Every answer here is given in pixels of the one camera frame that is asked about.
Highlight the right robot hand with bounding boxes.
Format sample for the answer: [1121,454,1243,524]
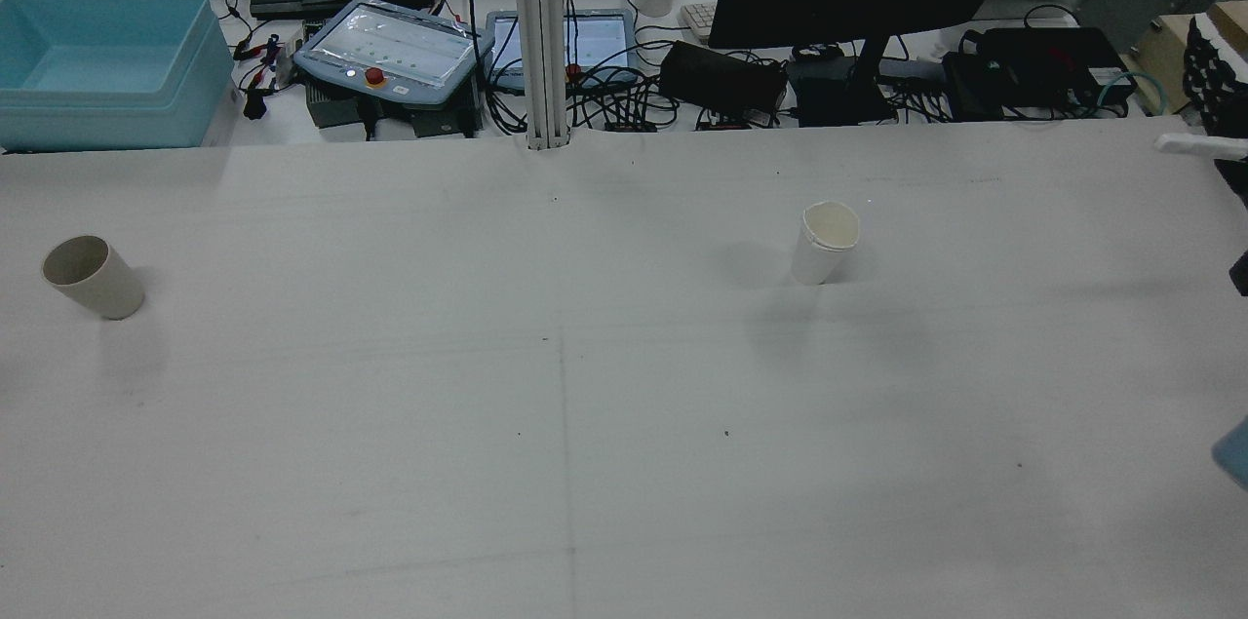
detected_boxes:
[1155,134,1248,162]

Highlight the white paper cup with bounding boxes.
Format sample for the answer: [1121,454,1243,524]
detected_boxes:
[790,201,861,286]

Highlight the beige plastic cup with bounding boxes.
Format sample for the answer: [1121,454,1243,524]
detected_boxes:
[41,235,146,321]

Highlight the black perforated crate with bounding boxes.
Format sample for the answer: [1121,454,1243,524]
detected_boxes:
[1183,15,1248,137]

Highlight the wooden box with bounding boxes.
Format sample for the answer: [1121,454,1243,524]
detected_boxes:
[1131,13,1205,118]

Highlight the black electronics box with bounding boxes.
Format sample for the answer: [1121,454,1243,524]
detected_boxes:
[942,26,1137,121]

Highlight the black square box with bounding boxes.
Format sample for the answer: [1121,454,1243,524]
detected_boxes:
[788,58,883,125]

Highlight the black power brick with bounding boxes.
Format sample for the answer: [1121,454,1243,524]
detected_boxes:
[659,40,787,116]

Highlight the white keyboard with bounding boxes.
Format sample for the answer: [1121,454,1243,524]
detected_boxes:
[679,2,718,45]

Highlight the grey teach pendant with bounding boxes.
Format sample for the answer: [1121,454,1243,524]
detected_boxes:
[485,9,644,94]
[293,0,494,110]

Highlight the light blue plastic bin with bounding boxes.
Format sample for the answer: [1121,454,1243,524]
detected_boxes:
[0,0,236,152]

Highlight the teal cable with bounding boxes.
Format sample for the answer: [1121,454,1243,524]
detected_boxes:
[1097,71,1168,115]

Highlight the aluminium extrusion post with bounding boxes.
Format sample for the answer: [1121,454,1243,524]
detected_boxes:
[509,0,570,152]

